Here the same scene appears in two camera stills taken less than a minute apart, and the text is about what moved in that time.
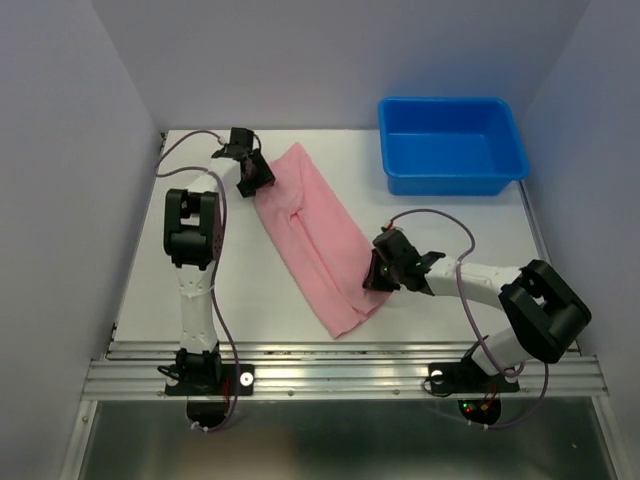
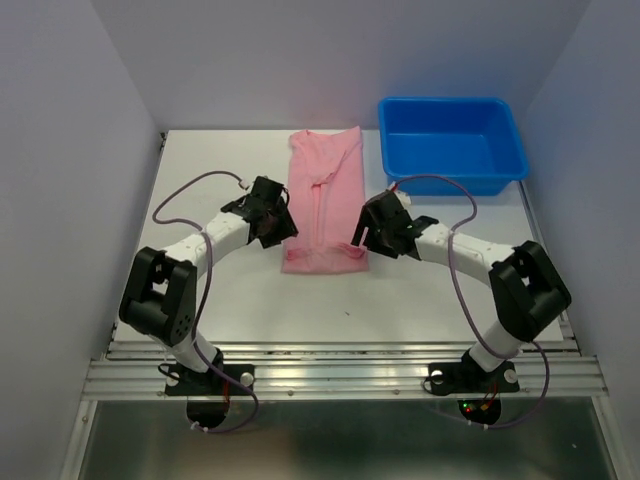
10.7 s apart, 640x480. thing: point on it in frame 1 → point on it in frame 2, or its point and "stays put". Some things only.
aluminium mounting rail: x=336 y=371 stays put
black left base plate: x=226 y=386 stays put
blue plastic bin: x=449 y=146 stays put
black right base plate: x=468 y=377 stays put
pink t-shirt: x=316 y=244 → x=326 y=192
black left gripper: x=264 y=176 → x=286 y=229
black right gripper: x=374 y=280 → x=365 y=220
